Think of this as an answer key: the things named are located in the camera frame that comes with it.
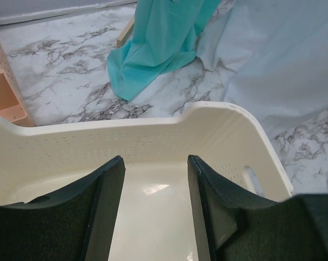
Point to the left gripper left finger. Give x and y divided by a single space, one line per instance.
75 222

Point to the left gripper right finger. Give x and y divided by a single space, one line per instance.
232 223

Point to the white t shirt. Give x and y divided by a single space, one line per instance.
272 57

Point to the teal t shirt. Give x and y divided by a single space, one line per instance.
163 40

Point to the cream plastic basket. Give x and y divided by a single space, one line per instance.
154 220

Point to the orange file organizer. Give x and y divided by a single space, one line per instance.
12 105

